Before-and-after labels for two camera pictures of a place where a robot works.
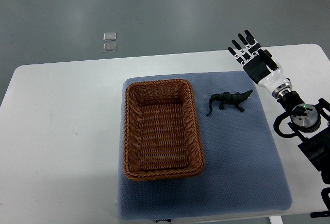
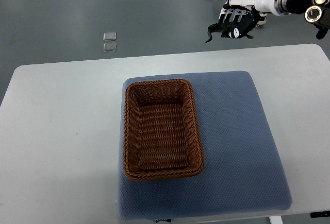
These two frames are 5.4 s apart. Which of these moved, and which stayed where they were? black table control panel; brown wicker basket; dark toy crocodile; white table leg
Moved: dark toy crocodile
Stayed: black table control panel; white table leg; brown wicker basket
